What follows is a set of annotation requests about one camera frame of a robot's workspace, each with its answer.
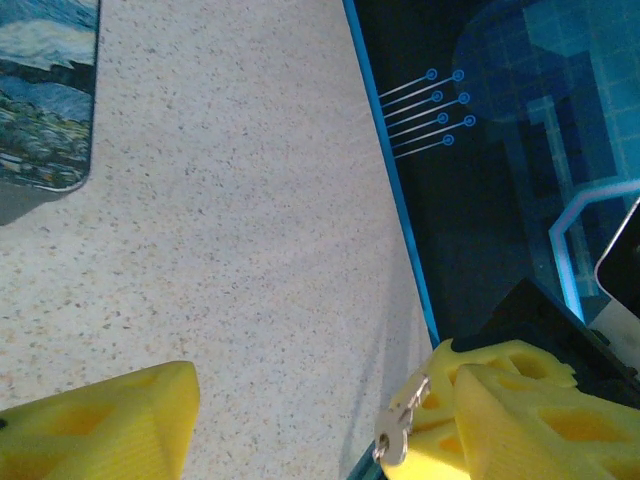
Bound small silver key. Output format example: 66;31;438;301
372;373;434;465

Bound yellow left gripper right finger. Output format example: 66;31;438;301
452;363;640;480

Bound dark panel with silver rim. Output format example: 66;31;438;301
593;197;640;361

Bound starry night painted tin box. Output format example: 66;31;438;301
0;0;103;227

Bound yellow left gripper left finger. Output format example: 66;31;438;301
0;360;202;480

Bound dark blue circuit print mat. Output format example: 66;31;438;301
339;0;640;480

